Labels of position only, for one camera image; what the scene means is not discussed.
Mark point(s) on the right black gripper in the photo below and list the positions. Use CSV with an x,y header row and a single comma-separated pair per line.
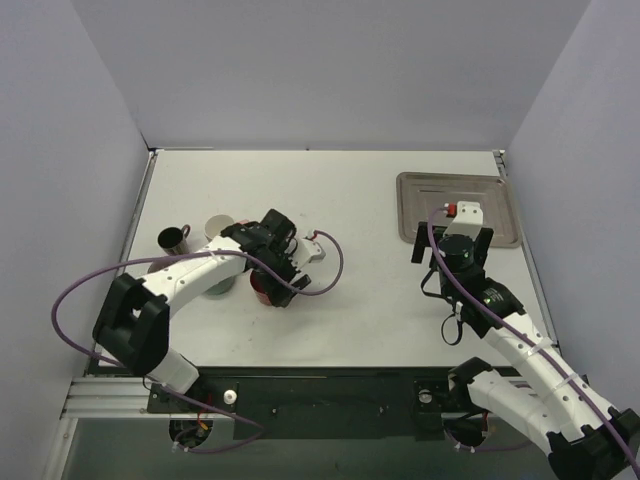
x,y
419,242

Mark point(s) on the teal mug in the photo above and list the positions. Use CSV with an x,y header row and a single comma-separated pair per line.
x,y
220,288

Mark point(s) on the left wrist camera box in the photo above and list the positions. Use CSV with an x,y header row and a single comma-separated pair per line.
x,y
307,251

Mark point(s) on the metal tray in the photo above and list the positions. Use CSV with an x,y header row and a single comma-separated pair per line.
x,y
419,193

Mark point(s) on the red mug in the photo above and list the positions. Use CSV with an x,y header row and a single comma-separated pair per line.
x,y
262,292

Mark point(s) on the pink mug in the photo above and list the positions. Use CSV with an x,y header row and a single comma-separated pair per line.
x,y
216,224

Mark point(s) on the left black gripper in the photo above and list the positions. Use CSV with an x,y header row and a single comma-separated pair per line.
x,y
282,270

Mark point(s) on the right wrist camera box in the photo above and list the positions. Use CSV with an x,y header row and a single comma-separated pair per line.
x,y
467,219

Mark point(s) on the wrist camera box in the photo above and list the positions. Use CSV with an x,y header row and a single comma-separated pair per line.
x,y
307,251
467,219

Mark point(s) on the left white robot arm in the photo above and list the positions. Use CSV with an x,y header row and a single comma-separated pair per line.
x,y
133,325

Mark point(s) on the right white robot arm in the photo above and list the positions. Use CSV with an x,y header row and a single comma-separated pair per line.
x,y
582,435

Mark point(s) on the lilac mug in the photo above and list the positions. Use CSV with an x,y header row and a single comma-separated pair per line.
x,y
155,267

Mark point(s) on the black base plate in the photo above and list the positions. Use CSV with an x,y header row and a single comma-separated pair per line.
x,y
329,403

